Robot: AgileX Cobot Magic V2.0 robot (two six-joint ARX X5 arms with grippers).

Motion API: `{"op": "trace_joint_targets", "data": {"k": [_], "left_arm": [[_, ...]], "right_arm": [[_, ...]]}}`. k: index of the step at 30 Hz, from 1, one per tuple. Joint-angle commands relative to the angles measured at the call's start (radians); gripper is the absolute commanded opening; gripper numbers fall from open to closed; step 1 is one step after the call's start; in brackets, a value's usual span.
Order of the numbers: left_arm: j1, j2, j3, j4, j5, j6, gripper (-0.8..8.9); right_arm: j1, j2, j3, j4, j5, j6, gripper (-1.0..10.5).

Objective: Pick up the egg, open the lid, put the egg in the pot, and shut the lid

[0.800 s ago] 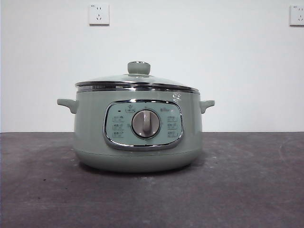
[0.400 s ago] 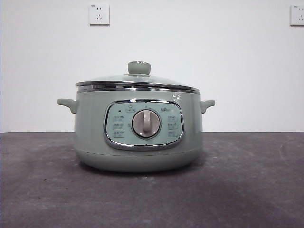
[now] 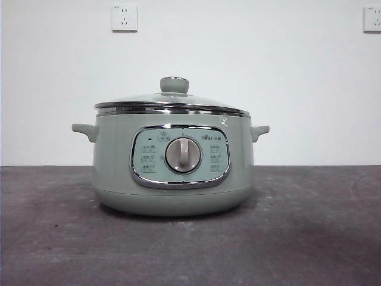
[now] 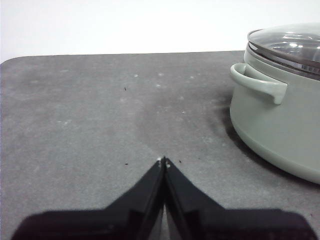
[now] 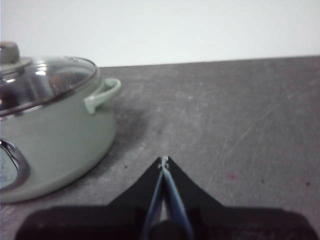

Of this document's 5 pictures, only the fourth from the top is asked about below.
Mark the sage green electric cooking pot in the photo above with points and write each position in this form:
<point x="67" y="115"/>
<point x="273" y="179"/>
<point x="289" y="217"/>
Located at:
<point x="275" y="125"/>

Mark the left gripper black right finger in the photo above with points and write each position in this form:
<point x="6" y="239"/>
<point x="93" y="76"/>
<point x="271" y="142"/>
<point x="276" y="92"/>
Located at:
<point x="225" y="225"/>

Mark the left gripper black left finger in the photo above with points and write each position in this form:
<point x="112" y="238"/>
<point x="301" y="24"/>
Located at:
<point x="112" y="222"/>

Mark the glass lid with green knob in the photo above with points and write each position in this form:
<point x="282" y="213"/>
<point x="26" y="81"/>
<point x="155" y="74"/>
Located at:
<point x="287" y="42"/>

